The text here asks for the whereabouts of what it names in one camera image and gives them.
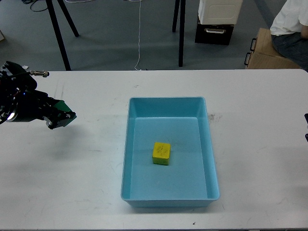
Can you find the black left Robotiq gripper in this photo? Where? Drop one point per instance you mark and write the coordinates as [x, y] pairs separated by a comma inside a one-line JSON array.
[[26, 106]]

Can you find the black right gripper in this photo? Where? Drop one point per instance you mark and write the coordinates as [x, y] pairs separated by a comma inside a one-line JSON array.
[[306, 118]]

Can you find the green block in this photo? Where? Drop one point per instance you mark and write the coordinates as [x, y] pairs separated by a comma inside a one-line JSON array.
[[64, 114]]

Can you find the yellow block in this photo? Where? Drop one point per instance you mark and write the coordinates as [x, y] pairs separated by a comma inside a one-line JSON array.
[[161, 153]]

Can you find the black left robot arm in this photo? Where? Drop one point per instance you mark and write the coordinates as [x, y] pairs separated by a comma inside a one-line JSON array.
[[14, 77]]

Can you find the cardboard box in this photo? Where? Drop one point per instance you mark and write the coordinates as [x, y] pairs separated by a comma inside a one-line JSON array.
[[263, 55]]

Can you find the light blue plastic box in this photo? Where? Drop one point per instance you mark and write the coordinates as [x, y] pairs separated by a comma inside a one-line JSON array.
[[190, 179]]

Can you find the seated person white shirt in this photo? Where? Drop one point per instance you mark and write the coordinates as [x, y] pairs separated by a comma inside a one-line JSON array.
[[289, 32]]

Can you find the black tripod right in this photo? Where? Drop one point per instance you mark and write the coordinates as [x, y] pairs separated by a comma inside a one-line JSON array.
[[179, 14]]

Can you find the black case with handle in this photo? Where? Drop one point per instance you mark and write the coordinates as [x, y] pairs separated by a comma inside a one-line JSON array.
[[213, 34]]

